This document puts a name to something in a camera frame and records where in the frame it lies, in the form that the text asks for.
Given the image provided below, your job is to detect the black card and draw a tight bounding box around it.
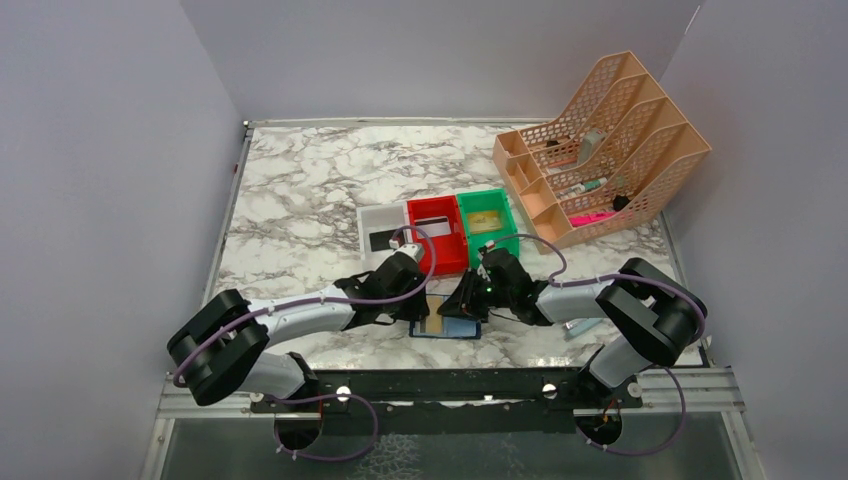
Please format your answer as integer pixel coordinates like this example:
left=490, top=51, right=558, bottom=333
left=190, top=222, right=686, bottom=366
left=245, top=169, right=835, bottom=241
left=368, top=230, right=394, bottom=252

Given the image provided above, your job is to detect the white plastic bin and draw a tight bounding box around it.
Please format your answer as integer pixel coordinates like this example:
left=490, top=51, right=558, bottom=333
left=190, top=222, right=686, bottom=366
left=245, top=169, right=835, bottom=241
left=356, top=202, right=408, bottom=270

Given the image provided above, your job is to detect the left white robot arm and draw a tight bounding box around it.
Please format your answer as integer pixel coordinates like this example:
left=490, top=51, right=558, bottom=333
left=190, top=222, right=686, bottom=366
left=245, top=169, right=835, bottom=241
left=166, top=244, right=429, bottom=406

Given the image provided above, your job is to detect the white grey card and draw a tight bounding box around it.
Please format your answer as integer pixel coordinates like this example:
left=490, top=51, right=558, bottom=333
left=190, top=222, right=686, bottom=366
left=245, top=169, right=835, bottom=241
left=416, top=216, right=452, bottom=238

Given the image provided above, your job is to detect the green plastic bin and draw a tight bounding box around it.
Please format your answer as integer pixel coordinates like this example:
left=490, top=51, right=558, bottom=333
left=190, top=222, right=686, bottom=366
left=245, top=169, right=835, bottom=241
left=456, top=189, right=518, bottom=269

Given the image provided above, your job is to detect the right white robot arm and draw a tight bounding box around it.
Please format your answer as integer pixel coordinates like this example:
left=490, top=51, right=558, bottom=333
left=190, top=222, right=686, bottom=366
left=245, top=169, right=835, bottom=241
left=438, top=248, right=708, bottom=395

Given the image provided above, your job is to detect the black binder clip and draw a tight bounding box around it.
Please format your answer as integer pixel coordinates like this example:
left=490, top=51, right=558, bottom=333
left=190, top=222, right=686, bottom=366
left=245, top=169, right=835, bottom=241
left=612, top=195, right=631, bottom=212

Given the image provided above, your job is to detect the black front rail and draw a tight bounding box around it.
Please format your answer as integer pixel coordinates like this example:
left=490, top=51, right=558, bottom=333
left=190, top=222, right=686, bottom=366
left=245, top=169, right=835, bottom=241
left=250, top=367, right=642, bottom=436

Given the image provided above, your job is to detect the gold card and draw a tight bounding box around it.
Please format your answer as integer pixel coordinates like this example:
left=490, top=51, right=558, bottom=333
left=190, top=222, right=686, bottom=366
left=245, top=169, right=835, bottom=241
left=420, top=295, right=444, bottom=336
left=465, top=210, right=503, bottom=235

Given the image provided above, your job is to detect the grey eraser block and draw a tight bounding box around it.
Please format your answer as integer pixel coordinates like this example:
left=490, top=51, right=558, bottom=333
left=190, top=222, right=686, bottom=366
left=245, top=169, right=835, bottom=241
left=577, top=128, right=607, bottom=166

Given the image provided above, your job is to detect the peach desk organizer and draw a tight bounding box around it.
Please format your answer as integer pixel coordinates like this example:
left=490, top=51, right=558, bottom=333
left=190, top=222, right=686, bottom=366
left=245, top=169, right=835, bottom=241
left=493, top=51, right=712, bottom=248

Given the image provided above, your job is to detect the red plastic bin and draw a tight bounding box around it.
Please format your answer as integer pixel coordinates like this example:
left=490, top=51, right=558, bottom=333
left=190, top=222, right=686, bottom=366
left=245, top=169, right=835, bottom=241
left=406, top=195, right=469, bottom=276

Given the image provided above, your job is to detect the navy blue card holder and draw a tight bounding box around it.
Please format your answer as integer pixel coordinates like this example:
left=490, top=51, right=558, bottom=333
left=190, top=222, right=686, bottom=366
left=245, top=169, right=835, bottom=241
left=408, top=316, right=482, bottom=340

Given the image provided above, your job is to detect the green capped marker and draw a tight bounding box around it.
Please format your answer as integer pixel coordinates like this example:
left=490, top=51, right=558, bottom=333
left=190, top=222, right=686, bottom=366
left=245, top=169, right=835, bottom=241
left=559, top=177, right=608, bottom=199

